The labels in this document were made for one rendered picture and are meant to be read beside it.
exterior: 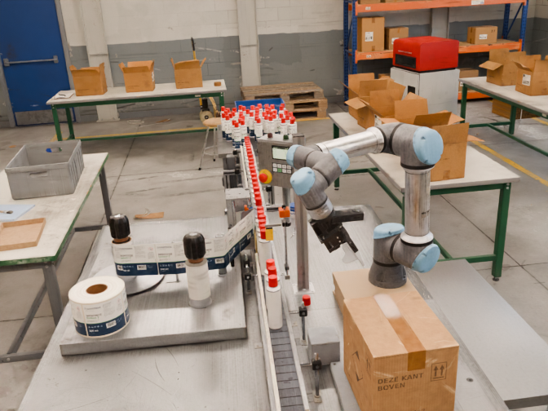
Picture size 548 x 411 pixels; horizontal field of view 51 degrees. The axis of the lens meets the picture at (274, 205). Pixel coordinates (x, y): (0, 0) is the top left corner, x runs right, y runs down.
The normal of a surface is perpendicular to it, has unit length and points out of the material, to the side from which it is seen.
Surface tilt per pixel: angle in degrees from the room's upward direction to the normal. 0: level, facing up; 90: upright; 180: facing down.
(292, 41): 90
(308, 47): 90
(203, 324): 0
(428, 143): 82
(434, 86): 90
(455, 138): 100
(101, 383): 0
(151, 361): 0
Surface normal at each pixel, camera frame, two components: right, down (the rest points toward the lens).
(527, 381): -0.05, -0.93
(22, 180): 0.18, 0.36
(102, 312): 0.44, 0.31
